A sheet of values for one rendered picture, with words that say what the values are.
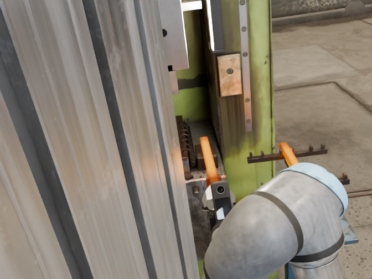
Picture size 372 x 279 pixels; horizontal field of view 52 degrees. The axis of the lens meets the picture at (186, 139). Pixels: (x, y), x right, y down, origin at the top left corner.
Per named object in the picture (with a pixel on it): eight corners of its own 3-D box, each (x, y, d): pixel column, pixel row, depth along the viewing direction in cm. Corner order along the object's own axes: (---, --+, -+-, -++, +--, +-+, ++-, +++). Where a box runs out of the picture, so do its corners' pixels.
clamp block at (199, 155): (218, 168, 160) (217, 155, 157) (198, 171, 160) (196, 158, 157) (215, 154, 170) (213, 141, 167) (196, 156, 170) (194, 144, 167)
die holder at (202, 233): (233, 254, 176) (226, 175, 155) (152, 266, 176) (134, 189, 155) (216, 185, 225) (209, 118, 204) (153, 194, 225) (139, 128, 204)
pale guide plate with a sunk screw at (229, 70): (242, 94, 158) (239, 54, 150) (220, 97, 158) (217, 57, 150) (241, 92, 160) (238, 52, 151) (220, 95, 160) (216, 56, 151)
